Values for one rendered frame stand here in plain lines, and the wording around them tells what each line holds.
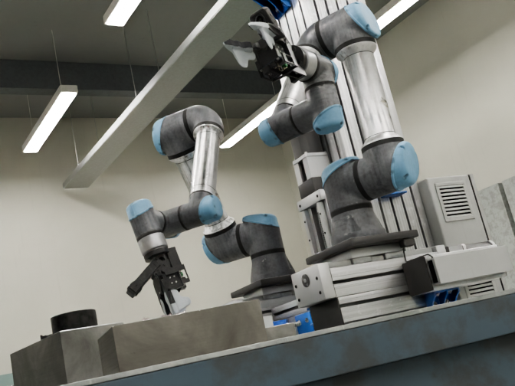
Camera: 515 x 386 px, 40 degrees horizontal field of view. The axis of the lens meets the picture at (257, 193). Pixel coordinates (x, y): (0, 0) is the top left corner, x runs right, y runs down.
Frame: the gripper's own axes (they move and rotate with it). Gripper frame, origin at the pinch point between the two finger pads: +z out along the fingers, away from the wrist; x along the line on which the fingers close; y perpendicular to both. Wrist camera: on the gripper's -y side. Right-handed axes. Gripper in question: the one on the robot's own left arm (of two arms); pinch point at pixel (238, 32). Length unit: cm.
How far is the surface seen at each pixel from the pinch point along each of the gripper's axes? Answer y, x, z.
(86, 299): -127, 558, -445
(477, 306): 72, -41, 51
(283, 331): 59, 19, -7
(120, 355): 62, 3, 53
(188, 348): 64, -2, 45
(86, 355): 55, 30, 34
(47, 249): -193, 563, -412
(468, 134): -136, 120, -627
